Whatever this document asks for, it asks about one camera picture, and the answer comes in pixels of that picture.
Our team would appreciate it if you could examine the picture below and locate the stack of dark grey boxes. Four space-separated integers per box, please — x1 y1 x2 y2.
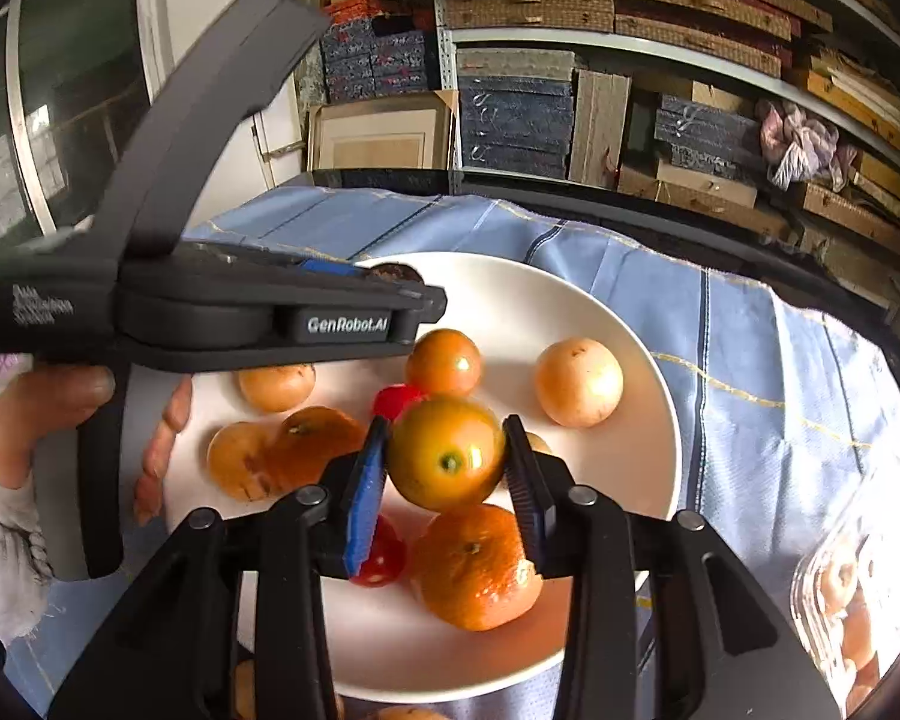
652 94 766 181

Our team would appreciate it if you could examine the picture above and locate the pink cloth bundle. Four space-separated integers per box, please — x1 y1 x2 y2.
756 101 860 192

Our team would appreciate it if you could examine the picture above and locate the stack of wooden boxes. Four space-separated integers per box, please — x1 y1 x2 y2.
787 52 900 241

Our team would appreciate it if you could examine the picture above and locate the person's left hand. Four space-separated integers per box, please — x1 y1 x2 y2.
0 364 194 527

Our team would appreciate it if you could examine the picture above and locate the blue striped tablecloth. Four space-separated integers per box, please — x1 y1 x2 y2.
0 184 900 720

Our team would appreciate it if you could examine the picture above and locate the wooden picture frame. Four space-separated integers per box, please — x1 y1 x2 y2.
307 90 458 173

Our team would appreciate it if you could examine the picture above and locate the red tomato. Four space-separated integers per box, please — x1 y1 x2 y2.
349 514 407 587
371 384 428 421

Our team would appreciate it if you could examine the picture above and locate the yellow-green orange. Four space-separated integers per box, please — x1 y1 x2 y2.
386 396 509 512

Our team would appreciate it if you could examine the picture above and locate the pale spotted orange fruit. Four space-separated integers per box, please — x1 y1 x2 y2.
207 421 286 502

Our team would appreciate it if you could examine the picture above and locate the stack of dark blue boxes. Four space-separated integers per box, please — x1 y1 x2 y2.
457 75 575 181

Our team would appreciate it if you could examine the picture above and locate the yellow pear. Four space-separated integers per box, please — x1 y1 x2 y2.
534 337 625 428

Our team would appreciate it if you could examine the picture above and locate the clear plastic egg carton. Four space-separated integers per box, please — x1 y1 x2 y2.
791 465 900 717

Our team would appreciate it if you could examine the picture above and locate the stack of blue patterned boxes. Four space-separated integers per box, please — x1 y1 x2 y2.
321 15 440 102

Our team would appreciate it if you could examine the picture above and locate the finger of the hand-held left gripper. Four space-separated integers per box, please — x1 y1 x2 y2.
274 283 449 355
298 257 425 295

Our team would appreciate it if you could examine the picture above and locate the white oval plate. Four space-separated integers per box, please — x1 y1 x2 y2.
161 251 682 702

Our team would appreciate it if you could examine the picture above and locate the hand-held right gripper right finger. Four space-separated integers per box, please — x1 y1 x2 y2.
501 415 841 720

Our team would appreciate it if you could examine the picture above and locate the green patterned board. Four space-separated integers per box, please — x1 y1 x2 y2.
285 0 328 113

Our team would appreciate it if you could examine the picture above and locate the white metal shelf rack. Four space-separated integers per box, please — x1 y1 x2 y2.
435 0 900 316

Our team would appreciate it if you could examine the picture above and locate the white framed window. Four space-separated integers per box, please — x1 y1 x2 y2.
4 0 167 241

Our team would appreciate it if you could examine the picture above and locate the pale orange persimmon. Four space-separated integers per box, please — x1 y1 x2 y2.
238 364 317 413

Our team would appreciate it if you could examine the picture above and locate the upright brown cardboard box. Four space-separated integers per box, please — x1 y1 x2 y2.
570 69 632 188

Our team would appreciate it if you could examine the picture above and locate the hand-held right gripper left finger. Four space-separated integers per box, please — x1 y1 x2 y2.
49 415 391 720

